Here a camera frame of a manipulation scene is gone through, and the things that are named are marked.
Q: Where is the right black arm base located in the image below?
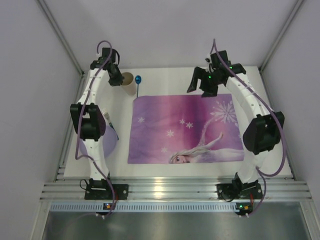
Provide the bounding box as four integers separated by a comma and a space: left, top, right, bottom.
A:
216, 172, 263, 202

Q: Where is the aluminium mounting rail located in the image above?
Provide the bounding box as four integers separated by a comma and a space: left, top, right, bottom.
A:
40, 177, 312, 202

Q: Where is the blue metal spoon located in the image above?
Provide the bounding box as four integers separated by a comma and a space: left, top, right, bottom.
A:
135, 75, 142, 98

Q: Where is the lilac plastic plate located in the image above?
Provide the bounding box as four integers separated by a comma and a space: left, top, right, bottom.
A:
79, 124, 119, 160

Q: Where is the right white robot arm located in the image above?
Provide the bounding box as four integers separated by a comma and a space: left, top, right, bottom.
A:
187, 50, 285, 185

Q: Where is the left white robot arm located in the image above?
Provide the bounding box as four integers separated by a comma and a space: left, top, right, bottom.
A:
69, 47, 123, 181

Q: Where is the blue handled fork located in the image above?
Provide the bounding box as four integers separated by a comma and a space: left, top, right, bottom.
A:
101, 108, 119, 142

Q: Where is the purple Frozen placemat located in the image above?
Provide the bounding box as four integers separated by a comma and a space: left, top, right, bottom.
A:
127, 94, 245, 164

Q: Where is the beige paper cup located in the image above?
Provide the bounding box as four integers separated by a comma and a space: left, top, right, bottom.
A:
121, 72, 137, 96

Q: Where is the perforated cable duct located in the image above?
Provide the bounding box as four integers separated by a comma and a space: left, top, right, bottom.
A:
50, 202, 252, 213

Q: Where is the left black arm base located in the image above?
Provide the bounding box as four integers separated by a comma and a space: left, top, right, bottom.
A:
84, 178, 129, 200

